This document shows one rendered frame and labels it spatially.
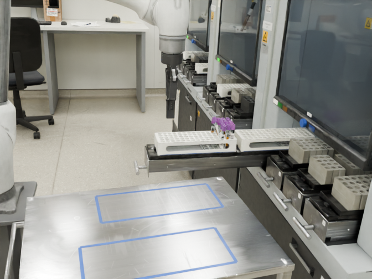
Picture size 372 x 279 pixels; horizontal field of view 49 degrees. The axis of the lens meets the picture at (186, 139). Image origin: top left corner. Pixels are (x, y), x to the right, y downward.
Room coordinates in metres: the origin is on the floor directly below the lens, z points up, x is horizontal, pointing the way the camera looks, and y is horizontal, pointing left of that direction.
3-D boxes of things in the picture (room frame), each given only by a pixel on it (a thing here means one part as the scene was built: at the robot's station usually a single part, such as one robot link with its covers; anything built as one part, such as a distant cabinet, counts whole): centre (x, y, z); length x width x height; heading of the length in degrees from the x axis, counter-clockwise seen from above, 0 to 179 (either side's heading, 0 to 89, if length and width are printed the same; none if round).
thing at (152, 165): (1.45, -0.17, 0.78); 0.73 x 0.14 x 0.09; 103
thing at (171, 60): (1.40, 0.06, 1.13); 0.08 x 0.07 x 0.09; 12
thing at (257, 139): (1.49, -0.34, 0.83); 0.30 x 0.10 x 0.06; 103
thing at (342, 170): (1.21, -0.48, 0.85); 0.12 x 0.02 x 0.06; 12
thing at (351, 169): (1.22, -0.53, 0.85); 0.12 x 0.02 x 0.06; 12
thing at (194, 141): (1.42, -0.04, 0.83); 0.30 x 0.10 x 0.06; 103
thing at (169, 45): (1.40, 0.06, 1.21); 0.09 x 0.09 x 0.06
